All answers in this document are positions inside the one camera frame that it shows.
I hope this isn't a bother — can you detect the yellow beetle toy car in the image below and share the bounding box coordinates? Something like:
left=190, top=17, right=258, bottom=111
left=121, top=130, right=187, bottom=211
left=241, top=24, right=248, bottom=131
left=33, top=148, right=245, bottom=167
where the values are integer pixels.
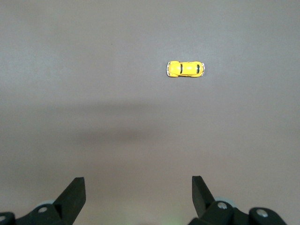
left=166, top=60, right=206, bottom=78

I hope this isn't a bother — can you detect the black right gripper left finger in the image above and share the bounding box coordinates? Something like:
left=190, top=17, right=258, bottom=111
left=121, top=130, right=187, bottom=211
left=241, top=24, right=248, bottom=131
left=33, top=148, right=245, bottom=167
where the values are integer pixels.
left=0, top=177, right=87, bottom=225

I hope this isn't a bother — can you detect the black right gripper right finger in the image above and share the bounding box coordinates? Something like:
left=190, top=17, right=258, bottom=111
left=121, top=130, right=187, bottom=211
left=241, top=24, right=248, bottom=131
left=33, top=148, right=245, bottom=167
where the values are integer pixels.
left=188, top=175, right=289, bottom=225

